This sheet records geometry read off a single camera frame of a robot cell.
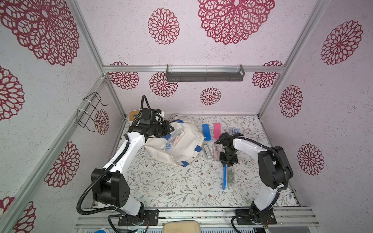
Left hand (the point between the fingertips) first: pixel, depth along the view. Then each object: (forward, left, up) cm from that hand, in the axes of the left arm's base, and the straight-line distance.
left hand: (174, 129), depth 81 cm
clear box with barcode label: (-1, -22, -22) cm, 31 cm away
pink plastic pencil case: (+19, -31, -26) cm, 44 cm away
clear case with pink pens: (+1, -28, -24) cm, 36 cm away
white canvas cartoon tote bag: (+2, -3, -22) cm, 22 cm away
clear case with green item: (-19, -34, -22) cm, 44 cm away
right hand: (-10, -30, -22) cm, 38 cm away
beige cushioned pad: (-44, -5, -18) cm, 48 cm away
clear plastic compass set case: (+18, -39, -24) cm, 49 cm away
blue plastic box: (+17, -22, -25) cm, 37 cm away
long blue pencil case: (-20, -29, -19) cm, 40 cm away
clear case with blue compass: (+17, -44, -23) cm, 53 cm away
